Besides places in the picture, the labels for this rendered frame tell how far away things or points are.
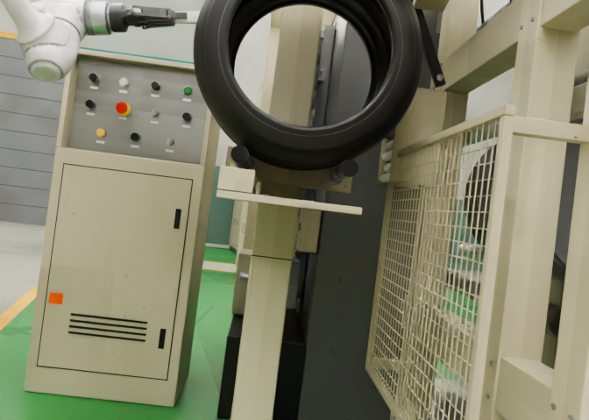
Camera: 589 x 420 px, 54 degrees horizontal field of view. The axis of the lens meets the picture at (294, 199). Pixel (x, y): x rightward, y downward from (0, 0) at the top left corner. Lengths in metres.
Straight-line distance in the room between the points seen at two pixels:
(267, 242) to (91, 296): 0.76
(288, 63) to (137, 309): 1.05
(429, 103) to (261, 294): 0.79
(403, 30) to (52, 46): 0.85
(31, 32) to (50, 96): 9.15
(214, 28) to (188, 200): 0.85
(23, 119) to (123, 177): 8.51
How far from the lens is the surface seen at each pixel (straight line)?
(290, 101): 1.85
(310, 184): 1.81
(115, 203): 2.23
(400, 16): 1.54
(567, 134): 1.10
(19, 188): 10.64
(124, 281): 2.24
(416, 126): 1.83
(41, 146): 10.60
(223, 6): 1.52
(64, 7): 1.66
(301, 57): 1.89
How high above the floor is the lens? 0.78
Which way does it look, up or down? 1 degrees up
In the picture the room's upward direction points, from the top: 7 degrees clockwise
